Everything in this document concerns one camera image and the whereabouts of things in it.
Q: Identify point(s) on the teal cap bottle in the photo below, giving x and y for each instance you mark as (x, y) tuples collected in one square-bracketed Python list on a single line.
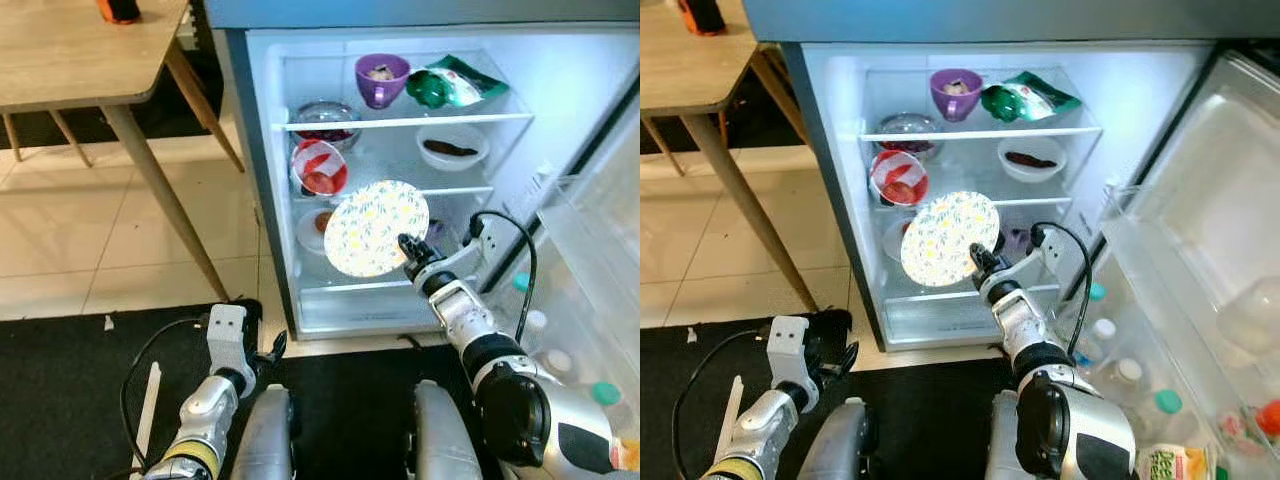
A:
[(1097, 292), (521, 282)]

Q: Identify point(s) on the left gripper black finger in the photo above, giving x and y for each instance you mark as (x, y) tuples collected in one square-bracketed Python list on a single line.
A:
[(278, 348), (850, 358)]

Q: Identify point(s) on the glass fridge shelf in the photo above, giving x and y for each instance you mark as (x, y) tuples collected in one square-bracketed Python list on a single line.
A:
[(1060, 131), (1050, 201), (470, 190), (470, 118)]

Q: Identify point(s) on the silver robot left leg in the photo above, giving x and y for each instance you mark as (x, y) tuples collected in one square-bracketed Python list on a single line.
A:
[(265, 440), (840, 445)]

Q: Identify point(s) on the white fridge door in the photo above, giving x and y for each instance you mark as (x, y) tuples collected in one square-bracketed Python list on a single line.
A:
[(600, 250), (1180, 200)]

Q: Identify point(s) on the green cap bottle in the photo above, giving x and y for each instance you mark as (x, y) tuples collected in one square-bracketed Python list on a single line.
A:
[(1169, 402), (606, 392)]

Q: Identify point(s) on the orange black tape measure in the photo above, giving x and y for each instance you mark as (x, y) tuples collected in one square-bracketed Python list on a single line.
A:
[(702, 15), (118, 10)]

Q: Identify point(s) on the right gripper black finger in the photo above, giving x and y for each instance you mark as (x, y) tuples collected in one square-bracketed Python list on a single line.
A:
[(978, 255), (408, 244)]

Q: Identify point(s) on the white tape strip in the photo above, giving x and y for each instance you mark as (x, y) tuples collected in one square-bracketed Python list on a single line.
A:
[(730, 420), (148, 415)]

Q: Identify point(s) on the floral patterned plate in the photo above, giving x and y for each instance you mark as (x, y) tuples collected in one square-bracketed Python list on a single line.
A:
[(952, 238), (377, 228)]

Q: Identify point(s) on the grey blue fridge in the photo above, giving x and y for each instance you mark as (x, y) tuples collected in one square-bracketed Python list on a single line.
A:
[(1000, 18), (400, 12)]

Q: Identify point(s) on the white plate with red food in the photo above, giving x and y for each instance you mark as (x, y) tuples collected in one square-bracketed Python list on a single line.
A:
[(312, 228), (892, 238)]

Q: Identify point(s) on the green snack bag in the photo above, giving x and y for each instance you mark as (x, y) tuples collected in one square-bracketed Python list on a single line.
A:
[(450, 85), (1025, 98)]

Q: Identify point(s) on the light wooden table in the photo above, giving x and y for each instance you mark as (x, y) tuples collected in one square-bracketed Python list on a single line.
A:
[(70, 55), (690, 65)]

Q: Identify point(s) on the yellow label package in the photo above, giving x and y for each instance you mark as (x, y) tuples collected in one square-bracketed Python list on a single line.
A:
[(1175, 463), (626, 456)]

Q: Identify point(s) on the clear glass bowl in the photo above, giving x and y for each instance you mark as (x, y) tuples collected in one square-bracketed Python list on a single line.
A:
[(325, 118), (903, 130)]

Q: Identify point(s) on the orange cap item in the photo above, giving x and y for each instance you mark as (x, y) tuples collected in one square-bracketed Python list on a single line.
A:
[(1268, 418)]

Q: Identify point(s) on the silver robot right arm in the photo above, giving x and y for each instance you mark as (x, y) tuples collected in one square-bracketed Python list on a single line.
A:
[(470, 320), (1020, 320)]

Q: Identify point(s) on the white bowl with brown food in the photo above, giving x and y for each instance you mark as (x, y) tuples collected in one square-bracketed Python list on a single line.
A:
[(1032, 162), (452, 150)]

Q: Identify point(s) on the white cap bottle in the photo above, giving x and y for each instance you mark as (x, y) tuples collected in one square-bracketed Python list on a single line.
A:
[(1104, 330), (536, 322), (1129, 371), (558, 361)]

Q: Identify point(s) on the red white bowl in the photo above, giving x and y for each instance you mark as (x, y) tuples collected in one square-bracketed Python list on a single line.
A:
[(897, 180), (318, 168)]

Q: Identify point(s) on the silver robot right leg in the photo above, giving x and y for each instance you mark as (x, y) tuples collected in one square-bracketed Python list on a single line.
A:
[(435, 440), (1003, 440)]

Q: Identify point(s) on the silver robot leg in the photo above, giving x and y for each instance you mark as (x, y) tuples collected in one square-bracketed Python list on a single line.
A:
[(1003, 440), (265, 440), (435, 440), (840, 445)]

